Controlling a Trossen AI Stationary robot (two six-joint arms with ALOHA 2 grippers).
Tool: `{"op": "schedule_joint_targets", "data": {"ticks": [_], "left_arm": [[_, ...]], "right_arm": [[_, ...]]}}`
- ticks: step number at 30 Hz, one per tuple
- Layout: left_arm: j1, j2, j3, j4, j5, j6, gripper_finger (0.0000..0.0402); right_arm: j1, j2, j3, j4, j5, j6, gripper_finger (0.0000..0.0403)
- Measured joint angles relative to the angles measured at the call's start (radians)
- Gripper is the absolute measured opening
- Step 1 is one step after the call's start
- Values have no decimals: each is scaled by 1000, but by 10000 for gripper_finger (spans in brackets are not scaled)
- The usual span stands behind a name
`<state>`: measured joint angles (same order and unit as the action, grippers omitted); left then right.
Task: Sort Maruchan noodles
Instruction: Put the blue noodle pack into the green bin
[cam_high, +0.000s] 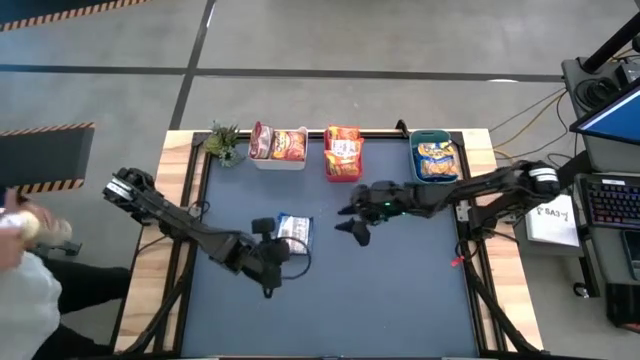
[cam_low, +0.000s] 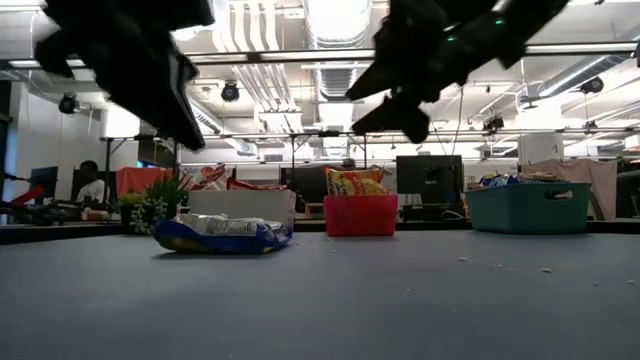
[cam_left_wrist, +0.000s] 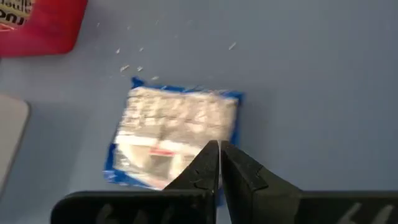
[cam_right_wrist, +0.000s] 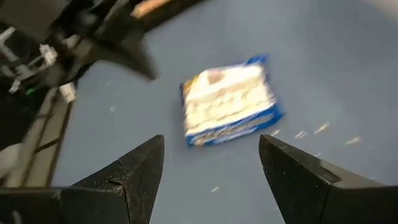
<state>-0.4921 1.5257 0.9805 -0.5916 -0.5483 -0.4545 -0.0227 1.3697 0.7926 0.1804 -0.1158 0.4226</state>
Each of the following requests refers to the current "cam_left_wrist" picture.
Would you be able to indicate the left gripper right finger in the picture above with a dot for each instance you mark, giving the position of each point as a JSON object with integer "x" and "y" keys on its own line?
{"x": 248, "y": 193}

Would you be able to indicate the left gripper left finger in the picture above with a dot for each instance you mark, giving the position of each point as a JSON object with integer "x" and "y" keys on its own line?
{"x": 199, "y": 180}

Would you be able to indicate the blue soy sauce ramen pack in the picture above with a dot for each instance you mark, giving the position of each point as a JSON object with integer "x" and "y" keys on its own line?
{"x": 174, "y": 124}

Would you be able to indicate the blue-grey table mat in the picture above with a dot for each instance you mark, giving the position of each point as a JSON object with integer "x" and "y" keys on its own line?
{"x": 311, "y": 93}

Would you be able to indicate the white plastic bin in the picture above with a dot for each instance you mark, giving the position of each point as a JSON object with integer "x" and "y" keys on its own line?
{"x": 11, "y": 137}

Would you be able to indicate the pink plastic bin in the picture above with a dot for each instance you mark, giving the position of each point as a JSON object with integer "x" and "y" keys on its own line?
{"x": 46, "y": 34}

